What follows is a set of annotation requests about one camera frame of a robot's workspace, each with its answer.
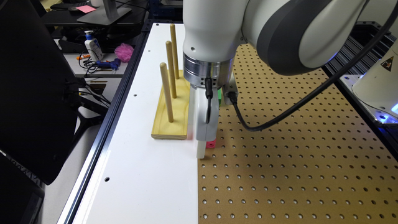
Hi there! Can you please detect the grey monitor stand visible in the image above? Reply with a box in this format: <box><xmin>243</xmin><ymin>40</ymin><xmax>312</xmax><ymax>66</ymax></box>
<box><xmin>77</xmin><ymin>0</ymin><xmax>131</xmax><ymax>26</ymax></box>

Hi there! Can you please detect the brown pegboard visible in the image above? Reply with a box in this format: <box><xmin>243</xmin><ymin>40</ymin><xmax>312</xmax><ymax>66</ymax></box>
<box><xmin>197</xmin><ymin>43</ymin><xmax>398</xmax><ymax>224</ymax></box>

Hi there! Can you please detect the blue glue gun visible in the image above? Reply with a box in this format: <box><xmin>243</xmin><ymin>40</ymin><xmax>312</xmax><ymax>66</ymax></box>
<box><xmin>96</xmin><ymin>58</ymin><xmax>121</xmax><ymax>70</ymax></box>

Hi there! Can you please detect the black cable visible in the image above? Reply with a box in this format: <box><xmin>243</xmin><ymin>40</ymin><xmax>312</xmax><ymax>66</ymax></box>
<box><xmin>228</xmin><ymin>0</ymin><xmax>398</xmax><ymax>133</ymax></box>

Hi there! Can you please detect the pink bath sponge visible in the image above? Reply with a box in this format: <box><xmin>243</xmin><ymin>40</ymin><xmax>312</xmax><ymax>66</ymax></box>
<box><xmin>114</xmin><ymin>43</ymin><xmax>134</xmax><ymax>63</ymax></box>

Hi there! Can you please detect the middle wooden peg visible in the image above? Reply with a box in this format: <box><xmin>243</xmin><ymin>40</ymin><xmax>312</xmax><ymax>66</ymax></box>
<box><xmin>165</xmin><ymin>40</ymin><xmax>177</xmax><ymax>98</ymax></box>

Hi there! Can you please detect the pink sticky note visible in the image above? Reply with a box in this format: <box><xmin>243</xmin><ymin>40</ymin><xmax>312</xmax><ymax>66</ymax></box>
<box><xmin>76</xmin><ymin>5</ymin><xmax>96</xmax><ymax>14</ymax></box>

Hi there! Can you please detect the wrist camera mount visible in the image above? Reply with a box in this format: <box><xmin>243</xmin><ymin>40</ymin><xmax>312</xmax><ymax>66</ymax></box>
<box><xmin>222</xmin><ymin>73</ymin><xmax>239</xmax><ymax>105</ymax></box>

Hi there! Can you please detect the rear wooden peg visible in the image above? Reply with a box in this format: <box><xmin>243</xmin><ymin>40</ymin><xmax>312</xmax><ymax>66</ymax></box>
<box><xmin>170</xmin><ymin>23</ymin><xmax>180</xmax><ymax>80</ymax></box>

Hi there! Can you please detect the black monitor back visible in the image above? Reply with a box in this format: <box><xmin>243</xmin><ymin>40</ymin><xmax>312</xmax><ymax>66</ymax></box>
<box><xmin>1</xmin><ymin>0</ymin><xmax>80</xmax><ymax>185</ymax></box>

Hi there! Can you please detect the front wooden peg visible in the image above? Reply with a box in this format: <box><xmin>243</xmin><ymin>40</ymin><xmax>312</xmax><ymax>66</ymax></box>
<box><xmin>159</xmin><ymin>62</ymin><xmax>174</xmax><ymax>123</ymax></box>

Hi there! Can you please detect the green toy block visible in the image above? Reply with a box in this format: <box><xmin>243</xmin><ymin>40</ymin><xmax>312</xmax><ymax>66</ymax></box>
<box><xmin>218</xmin><ymin>89</ymin><xmax>222</xmax><ymax>106</ymax></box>

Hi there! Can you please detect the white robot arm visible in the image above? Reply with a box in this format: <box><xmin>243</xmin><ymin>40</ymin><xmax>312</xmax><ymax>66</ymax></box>
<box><xmin>183</xmin><ymin>0</ymin><xmax>368</xmax><ymax>159</ymax></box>

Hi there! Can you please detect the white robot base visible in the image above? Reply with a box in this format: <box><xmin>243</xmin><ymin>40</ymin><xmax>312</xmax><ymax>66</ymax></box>
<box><xmin>352</xmin><ymin>40</ymin><xmax>397</xmax><ymax>118</ymax></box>

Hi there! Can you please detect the white lotion bottle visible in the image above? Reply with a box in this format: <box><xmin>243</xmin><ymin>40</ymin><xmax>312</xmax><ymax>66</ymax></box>
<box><xmin>85</xmin><ymin>30</ymin><xmax>103</xmax><ymax>62</ymax></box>

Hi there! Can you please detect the wooden peg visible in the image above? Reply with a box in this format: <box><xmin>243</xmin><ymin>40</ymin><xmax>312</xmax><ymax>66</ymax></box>
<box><xmin>159</xmin><ymin>62</ymin><xmax>174</xmax><ymax>123</ymax></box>
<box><xmin>170</xmin><ymin>23</ymin><xmax>180</xmax><ymax>80</ymax></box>
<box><xmin>165</xmin><ymin>40</ymin><xmax>177</xmax><ymax>98</ymax></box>

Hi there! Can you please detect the white table board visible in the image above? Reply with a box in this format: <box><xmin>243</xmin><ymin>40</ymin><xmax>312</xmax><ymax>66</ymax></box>
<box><xmin>59</xmin><ymin>22</ymin><xmax>198</xmax><ymax>223</ymax></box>

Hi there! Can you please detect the yellow wooden peg base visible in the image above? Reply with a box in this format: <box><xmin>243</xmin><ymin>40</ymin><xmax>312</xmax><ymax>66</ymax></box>
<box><xmin>151</xmin><ymin>70</ymin><xmax>190</xmax><ymax>140</ymax></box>

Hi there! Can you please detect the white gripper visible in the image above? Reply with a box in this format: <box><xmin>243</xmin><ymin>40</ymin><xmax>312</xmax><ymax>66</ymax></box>
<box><xmin>190</xmin><ymin>86</ymin><xmax>219</xmax><ymax>159</ymax></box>

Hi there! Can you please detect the pink flower toy block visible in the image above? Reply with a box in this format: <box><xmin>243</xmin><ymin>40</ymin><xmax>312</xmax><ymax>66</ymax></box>
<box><xmin>206</xmin><ymin>140</ymin><xmax>216</xmax><ymax>148</ymax></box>

